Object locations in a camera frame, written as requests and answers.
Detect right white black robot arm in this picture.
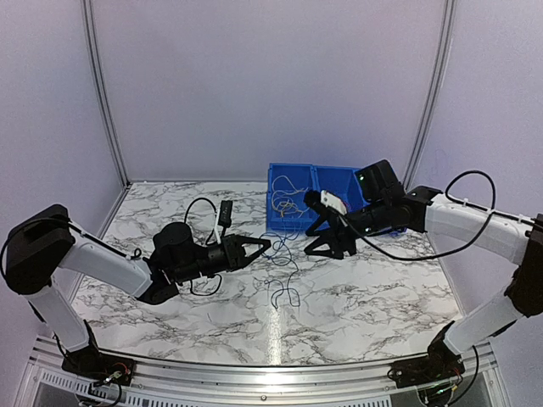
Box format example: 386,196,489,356
304,159,542,380

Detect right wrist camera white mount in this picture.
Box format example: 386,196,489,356
304,190,348,215

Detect middle blue storage bin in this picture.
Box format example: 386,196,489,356
306,165,366,224

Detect right blue storage bin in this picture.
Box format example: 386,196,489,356
354,169,408,236

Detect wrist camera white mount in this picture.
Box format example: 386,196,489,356
212,200,233,245
304,190,348,215

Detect right aluminium corner post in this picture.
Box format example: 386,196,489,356
403,0,457,189

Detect white wire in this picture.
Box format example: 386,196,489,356
271,174,313,220

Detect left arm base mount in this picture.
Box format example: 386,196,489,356
62,353,136,386

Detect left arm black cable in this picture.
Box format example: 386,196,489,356
185,198,225,297

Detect coloured wire bundle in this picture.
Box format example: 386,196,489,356
259,222,309,311

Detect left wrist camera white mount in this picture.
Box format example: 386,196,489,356
212,200,233,245

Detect left blue storage bin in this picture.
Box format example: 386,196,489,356
266,163,314,232

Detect left aluminium corner post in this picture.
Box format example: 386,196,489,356
81,0,131,188

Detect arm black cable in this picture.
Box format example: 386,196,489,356
339,170,497,262
185,198,225,297

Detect blue storage bin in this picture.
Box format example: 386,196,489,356
266,163,314,232
306,165,366,224
354,169,408,236

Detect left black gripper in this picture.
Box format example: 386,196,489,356
173,233,271,284

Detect aluminium front rail frame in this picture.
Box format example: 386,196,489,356
14,337,512,406

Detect aluminium corner post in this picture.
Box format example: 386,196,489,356
403,0,457,189
81,0,131,188

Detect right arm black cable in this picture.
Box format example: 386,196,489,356
339,170,497,262

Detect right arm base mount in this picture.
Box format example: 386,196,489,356
387,354,465,388

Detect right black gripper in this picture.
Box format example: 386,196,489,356
305,198,391,260

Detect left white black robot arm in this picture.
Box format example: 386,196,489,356
1,204,271,377

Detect yellow wires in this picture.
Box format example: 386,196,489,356
273,198,309,218

